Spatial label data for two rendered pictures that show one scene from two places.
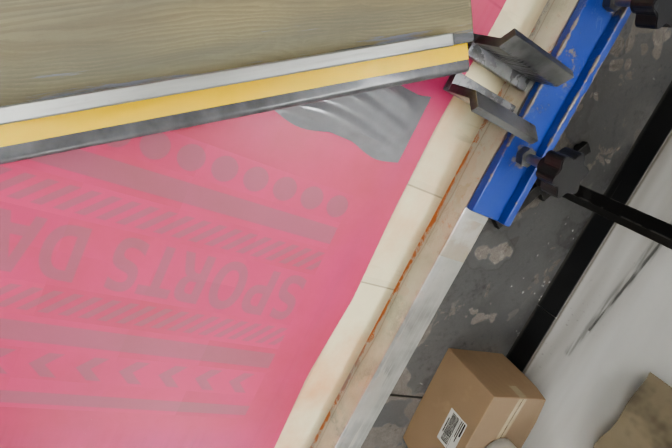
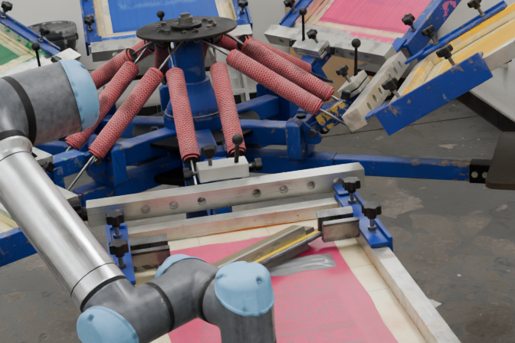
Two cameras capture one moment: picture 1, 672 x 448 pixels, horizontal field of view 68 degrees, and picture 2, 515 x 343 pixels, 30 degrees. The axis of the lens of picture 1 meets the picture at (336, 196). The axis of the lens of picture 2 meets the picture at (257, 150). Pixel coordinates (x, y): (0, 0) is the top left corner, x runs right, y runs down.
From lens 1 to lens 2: 1.95 m
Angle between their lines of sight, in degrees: 79
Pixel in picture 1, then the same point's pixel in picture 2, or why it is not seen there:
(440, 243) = (378, 260)
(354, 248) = (349, 286)
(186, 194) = not seen: hidden behind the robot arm
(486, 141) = (362, 243)
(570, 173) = (369, 204)
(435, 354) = not seen: outside the picture
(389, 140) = (325, 262)
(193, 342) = (309, 327)
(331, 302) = (361, 300)
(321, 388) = (398, 323)
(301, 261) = (329, 296)
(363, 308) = (381, 297)
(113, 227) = not seen: hidden behind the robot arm
